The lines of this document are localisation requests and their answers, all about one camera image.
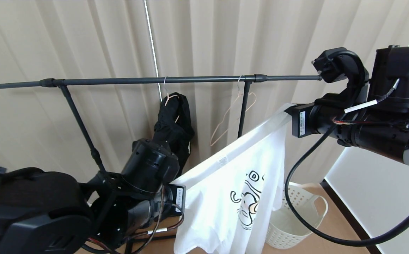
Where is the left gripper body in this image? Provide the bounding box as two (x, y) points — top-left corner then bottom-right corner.
(130, 183), (187, 230)

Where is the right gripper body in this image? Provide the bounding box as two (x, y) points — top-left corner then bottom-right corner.
(285, 102), (340, 139)

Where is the white printed garment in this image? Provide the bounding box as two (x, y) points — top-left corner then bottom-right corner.
(172, 103), (293, 254)

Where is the black garment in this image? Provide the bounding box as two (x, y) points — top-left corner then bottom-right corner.
(153, 92), (195, 177)

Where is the pink clothes hanger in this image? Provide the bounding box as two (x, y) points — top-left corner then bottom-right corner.
(161, 77), (181, 124)
(210, 75), (257, 147)

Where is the white laundry basket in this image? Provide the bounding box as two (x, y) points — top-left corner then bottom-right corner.
(265, 182), (329, 250)

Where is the black clothes rack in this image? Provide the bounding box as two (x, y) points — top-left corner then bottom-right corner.
(0, 74), (323, 254)

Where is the beige curtain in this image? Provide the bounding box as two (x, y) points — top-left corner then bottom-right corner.
(0, 0), (409, 198)

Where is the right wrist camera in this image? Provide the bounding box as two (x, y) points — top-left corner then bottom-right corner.
(311, 48), (370, 103)

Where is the black cable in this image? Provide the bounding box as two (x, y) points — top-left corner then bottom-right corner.
(284, 123), (409, 247)

